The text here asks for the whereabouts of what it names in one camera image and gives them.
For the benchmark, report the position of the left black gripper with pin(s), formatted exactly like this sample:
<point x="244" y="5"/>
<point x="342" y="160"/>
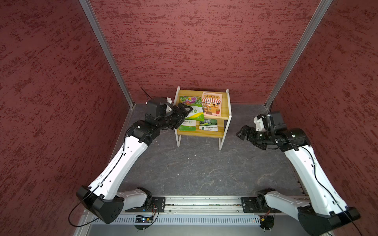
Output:
<point x="183" y="112"/>

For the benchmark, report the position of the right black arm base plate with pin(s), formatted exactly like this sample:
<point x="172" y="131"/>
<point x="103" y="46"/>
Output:
<point x="256" y="205"/>

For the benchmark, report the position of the aluminium corner post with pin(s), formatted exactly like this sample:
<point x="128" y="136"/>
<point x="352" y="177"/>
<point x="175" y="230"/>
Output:
<point x="93" y="21"/>
<point x="310" y="29"/>

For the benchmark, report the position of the green rose impatiens seed bag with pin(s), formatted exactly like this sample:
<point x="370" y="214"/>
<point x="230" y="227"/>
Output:
<point x="188" y="125"/>

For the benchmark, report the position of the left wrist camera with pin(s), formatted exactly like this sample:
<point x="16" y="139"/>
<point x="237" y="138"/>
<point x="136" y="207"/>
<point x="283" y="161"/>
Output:
<point x="157" y="107"/>

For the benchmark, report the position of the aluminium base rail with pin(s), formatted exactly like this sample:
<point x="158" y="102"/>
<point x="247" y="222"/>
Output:
<point x="209" y="211"/>

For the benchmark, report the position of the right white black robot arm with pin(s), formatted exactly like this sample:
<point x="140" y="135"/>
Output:
<point x="326" y="210"/>

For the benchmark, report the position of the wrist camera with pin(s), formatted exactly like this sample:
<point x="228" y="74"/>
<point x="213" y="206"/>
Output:
<point x="157" y="107"/>
<point x="270" y="122"/>

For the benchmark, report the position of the green white zinnias seed bag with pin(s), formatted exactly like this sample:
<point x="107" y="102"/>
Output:
<point x="195" y="102"/>

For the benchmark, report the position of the left aluminium corner post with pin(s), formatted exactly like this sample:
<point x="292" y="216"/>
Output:
<point x="93" y="21"/>

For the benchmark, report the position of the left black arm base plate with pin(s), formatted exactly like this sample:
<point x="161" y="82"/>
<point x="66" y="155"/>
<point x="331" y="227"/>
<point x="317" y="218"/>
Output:
<point x="155" y="204"/>

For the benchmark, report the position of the pink shop picture seed bag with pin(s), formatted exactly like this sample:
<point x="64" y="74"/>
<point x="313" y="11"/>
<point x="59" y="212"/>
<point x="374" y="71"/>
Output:
<point x="211" y="103"/>

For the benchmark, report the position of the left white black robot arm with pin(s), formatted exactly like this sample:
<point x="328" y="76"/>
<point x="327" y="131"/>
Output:
<point x="102" y="197"/>

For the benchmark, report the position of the right aluminium corner post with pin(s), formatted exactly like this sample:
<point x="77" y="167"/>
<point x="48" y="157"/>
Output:
<point x="310" y="29"/>

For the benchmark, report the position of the white frame wooden shelf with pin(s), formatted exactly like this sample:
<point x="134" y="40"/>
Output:
<point x="210" y="117"/>

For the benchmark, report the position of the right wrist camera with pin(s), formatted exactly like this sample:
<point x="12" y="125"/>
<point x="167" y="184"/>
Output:
<point x="270" y="122"/>

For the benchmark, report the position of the dark green vegetable seed bag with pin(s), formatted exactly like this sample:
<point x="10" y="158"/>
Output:
<point x="209" y="125"/>

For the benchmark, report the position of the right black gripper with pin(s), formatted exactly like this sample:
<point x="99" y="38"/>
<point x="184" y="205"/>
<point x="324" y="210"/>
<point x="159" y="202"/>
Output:
<point x="250" y="135"/>

